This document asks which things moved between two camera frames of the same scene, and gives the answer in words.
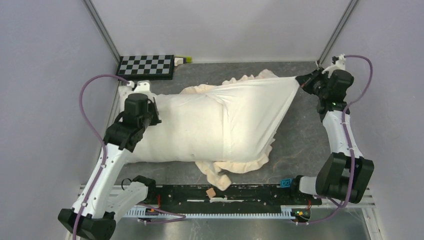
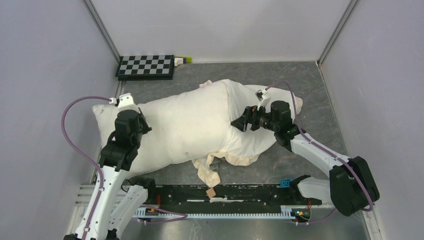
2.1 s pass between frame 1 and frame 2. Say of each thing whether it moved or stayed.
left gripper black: moved
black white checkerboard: stayed
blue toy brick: stayed
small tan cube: stayed
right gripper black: moved
